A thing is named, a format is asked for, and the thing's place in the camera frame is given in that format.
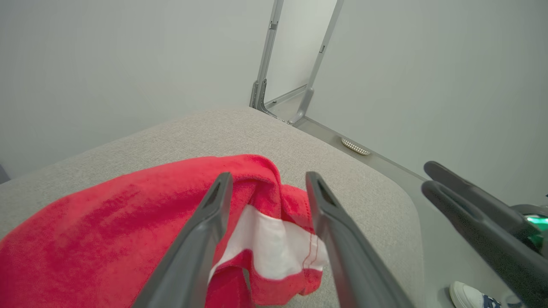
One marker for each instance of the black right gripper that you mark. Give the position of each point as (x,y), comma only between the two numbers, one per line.
(538,222)

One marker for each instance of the thin grey metal leg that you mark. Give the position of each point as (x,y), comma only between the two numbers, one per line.
(266,60)

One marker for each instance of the red and white garment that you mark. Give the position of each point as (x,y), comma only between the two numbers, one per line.
(85,239)

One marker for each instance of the grey partition post curved foot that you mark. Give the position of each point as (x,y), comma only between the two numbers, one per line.
(319,57)

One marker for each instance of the cream perforated laundry basket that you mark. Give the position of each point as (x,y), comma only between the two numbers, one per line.
(355,146)

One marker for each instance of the white sneaker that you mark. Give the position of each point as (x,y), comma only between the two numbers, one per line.
(466,295)

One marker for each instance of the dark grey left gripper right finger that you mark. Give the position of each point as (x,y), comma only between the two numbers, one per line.
(351,256)

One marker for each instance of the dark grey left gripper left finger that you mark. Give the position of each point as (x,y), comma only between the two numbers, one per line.
(192,256)

